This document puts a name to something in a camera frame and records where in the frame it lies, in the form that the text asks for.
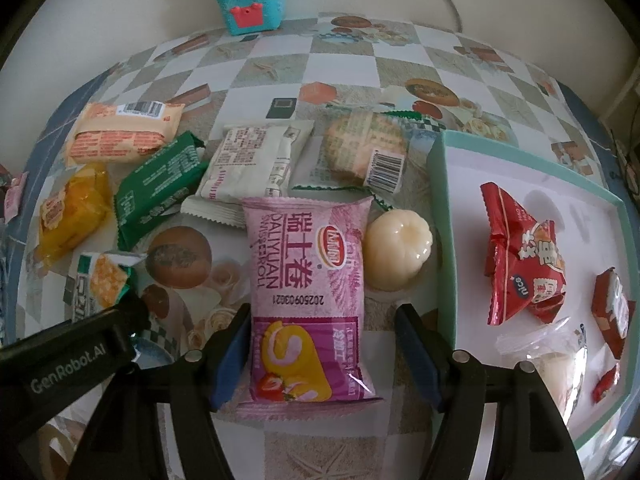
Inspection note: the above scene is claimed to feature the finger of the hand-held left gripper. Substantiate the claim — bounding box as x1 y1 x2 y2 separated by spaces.
117 292 151 341

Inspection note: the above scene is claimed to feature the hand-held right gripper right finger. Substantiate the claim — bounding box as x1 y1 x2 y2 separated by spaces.
392 302 576 480

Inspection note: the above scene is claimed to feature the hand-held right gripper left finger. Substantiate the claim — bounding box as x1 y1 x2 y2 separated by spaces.
75 302 253 480

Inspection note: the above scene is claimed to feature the white and green cracker packet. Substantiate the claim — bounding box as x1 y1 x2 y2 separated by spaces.
75 251 147 323

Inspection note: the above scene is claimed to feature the pink cake roll packet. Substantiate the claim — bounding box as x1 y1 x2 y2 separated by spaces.
240 195 385 408

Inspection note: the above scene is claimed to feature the green snack packet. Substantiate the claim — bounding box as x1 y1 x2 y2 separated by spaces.
114 131 208 252

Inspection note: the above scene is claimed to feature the clear-wrapped white bun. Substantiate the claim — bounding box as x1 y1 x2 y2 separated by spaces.
495 316 588 423

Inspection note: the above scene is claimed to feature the red snack packet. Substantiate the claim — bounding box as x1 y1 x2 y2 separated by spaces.
480 181 568 327

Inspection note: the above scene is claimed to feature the small red candy packet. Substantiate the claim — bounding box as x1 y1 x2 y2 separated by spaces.
592 362 622 404

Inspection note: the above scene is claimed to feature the red and white biscuit packet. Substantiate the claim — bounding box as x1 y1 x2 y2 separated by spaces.
591 266 637 361

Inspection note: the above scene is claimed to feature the teal-edged white tray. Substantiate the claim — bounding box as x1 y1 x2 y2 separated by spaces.
426 129 632 453

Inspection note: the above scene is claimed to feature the pale jelly cup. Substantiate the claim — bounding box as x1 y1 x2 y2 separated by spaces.
361 210 441 293

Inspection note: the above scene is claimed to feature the yellow clear-wrapped cake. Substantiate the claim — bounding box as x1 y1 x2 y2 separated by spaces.
36 162 113 267

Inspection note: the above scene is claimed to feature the pink wrapper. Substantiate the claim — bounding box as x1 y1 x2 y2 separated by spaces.
0 162 30 223

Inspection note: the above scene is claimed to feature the orange biscuit packet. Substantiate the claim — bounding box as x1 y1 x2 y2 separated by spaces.
65 101 186 166

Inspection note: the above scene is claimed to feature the white snack packet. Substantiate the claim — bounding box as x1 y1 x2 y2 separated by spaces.
180 120 316 231

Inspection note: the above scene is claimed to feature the clear-wrapped round cracker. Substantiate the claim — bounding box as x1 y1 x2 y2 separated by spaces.
292 109 446 208

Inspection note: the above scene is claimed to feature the teal box with red crab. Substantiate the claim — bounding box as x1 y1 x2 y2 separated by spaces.
212 0 287 37

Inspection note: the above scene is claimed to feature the white power cable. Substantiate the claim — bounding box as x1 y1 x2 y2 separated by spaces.
400 0 463 33

